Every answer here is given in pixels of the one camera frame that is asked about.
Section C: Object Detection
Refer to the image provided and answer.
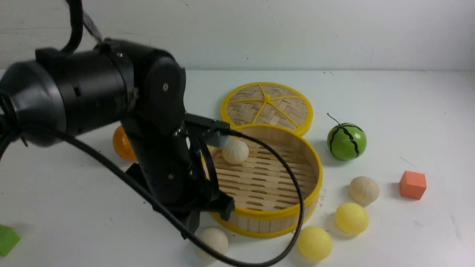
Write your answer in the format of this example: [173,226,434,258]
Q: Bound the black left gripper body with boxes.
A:
[122,116,235,233]

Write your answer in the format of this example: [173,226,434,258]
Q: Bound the white bun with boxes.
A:
[221,139,249,165]
[349,176,380,206]
[196,227,229,262]

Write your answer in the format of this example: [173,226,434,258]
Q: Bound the white bun bottom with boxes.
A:
[196,227,229,262]

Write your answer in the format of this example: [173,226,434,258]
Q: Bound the yellow bun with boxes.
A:
[335,202,369,235]
[297,226,333,262]

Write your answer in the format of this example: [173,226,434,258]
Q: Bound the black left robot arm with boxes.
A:
[1,39,235,238]

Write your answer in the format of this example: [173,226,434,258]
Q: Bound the bamboo steamer tray yellow rim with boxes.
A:
[210,125,323,238]

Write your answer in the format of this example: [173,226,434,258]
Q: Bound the woven bamboo steamer lid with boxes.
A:
[219,82,314,136]

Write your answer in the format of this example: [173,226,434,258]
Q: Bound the orange toy tangerine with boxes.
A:
[112,125,137,162]

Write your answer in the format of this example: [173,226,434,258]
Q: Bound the green toy watermelon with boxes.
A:
[326,113,367,161]

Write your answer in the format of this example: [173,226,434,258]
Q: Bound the green foam block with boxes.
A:
[0,224,21,257]

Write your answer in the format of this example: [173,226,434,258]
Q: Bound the orange foam cube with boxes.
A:
[399,170,426,201]

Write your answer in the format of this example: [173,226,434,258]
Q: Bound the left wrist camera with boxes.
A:
[184,113,230,148]

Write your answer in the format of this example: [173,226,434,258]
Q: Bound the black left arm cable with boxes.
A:
[0,0,305,267]

